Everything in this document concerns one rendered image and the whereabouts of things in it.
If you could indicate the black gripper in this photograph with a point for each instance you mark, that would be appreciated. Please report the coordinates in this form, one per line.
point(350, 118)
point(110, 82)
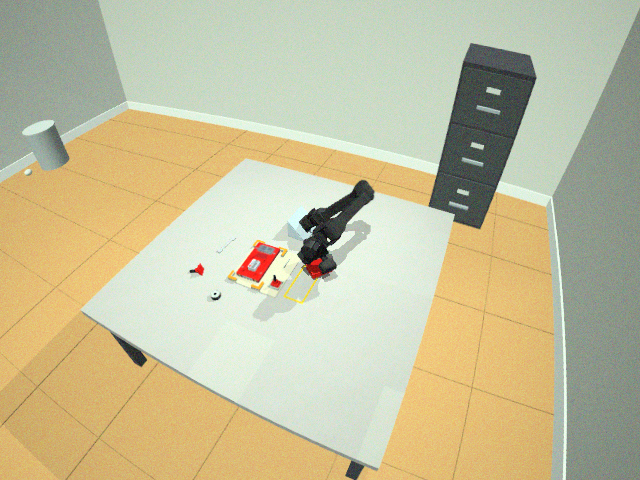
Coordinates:
point(326, 265)

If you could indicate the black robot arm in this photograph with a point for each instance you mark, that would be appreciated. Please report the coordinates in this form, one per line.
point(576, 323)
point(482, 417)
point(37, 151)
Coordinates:
point(329, 227)

